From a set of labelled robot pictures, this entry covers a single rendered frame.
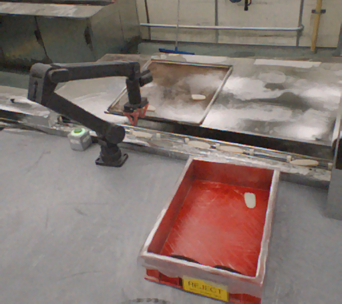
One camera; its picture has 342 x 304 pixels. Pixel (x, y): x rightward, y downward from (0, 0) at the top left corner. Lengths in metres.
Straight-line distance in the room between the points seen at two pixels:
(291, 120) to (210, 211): 0.58
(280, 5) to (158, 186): 4.00
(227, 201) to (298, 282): 0.35
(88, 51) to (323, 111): 3.21
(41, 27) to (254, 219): 3.92
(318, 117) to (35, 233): 1.16
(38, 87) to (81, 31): 3.14
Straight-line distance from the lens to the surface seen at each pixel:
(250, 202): 1.27
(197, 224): 1.21
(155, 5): 5.68
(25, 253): 1.29
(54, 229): 1.32
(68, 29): 4.47
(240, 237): 1.17
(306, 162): 1.43
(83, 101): 2.15
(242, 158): 1.42
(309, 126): 1.58
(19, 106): 2.00
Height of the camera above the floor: 1.68
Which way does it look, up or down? 31 degrees down
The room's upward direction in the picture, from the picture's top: 6 degrees counter-clockwise
